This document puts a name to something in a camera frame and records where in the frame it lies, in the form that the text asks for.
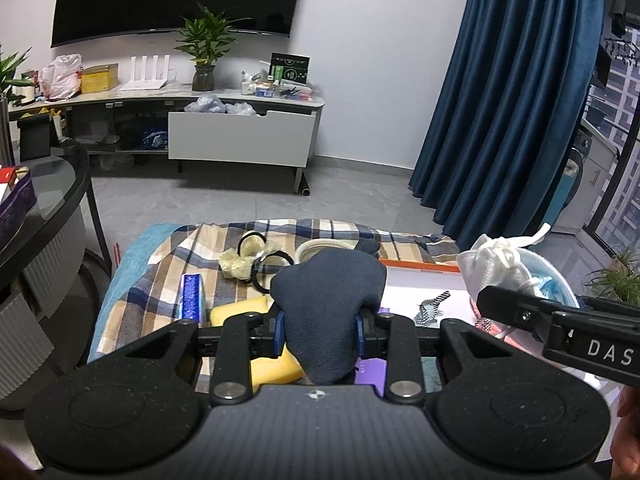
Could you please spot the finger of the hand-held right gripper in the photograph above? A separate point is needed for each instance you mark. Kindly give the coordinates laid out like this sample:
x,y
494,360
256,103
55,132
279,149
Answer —
x,y
510,307

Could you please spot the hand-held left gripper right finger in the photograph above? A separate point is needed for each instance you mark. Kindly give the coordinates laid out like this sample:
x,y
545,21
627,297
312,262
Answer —
x,y
358,335

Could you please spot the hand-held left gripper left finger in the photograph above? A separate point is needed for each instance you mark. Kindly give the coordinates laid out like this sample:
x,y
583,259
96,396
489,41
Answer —
x,y
279,332

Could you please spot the navy blue sock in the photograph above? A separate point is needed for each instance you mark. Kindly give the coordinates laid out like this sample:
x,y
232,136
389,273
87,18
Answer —
x,y
325,305

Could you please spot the yellow green sponge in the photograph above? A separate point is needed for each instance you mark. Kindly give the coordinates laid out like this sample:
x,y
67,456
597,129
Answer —
x,y
240,310

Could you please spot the blue face mask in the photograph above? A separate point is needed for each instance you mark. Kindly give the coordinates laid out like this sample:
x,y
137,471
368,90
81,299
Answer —
x,y
547,275

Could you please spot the orange white box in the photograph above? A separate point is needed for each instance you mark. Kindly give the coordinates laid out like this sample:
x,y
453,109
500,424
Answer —
x,y
425,280

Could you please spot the person's right hand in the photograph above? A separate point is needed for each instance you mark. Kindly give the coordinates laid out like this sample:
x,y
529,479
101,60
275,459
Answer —
x,y
632,430

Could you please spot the purple tissue pack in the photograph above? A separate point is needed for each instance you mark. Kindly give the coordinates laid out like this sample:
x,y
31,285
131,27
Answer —
x,y
372,372

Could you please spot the small spindly potted plant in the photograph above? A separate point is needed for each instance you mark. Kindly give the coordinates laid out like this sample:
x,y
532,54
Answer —
x,y
617,275

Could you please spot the pale yellow scrunchie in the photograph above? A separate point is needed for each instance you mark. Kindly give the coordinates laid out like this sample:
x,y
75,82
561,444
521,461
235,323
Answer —
x,y
237,262

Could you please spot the beige cup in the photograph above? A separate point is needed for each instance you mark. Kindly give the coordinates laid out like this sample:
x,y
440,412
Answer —
x,y
320,250

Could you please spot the small blue packet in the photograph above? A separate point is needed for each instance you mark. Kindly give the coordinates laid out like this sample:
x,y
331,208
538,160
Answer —
x,y
191,297

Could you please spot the plaid cloth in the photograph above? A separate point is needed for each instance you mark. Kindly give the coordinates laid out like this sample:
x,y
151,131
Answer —
x,y
165,280

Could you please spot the black roll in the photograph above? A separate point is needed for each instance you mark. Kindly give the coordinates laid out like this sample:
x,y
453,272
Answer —
x,y
304,186

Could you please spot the teal mat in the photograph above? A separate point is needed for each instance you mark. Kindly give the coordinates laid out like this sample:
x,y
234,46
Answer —
x,y
135,255

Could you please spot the red patterned roll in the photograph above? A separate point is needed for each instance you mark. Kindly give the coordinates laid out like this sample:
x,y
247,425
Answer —
x,y
118,255

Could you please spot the white television cabinet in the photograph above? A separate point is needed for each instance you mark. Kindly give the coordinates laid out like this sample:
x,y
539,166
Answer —
x,y
240,135

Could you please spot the blue curtain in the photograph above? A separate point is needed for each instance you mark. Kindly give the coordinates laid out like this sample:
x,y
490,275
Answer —
x,y
510,100

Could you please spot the crumpled clear plastic bags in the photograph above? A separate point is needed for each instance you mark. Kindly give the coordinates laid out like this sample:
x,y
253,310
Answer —
x,y
215,105

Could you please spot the pile of small packets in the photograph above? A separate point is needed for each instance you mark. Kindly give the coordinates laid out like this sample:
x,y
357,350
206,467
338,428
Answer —
x,y
272,89

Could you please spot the round black coffee table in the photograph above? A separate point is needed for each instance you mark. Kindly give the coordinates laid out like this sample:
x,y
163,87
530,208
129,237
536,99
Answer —
x,y
55,220

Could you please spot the black green carton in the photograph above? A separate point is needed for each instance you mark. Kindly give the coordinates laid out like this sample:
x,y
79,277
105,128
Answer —
x,y
289,69

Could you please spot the white router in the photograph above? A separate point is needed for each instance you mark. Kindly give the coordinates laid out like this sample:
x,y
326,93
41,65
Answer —
x,y
145,77

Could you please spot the purple patterned tray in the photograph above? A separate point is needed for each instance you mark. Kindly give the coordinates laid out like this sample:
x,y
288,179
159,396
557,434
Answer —
x,y
17,205

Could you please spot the potted plant in dark vase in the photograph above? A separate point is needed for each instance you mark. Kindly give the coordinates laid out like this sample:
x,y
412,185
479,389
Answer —
x,y
205,40

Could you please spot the yellow box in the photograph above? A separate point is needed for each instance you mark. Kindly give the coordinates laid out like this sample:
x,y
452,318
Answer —
x,y
99,79

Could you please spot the black box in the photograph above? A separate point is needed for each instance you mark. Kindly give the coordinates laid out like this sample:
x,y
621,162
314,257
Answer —
x,y
35,137

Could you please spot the assorted boxes and packets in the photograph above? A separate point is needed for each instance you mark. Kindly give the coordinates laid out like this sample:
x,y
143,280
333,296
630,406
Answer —
x,y
7,175

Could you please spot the white plastic bag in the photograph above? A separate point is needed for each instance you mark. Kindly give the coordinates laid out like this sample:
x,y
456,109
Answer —
x,y
61,77

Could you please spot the large green potted plant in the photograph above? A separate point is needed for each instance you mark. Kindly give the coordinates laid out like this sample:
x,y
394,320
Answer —
x,y
12,70

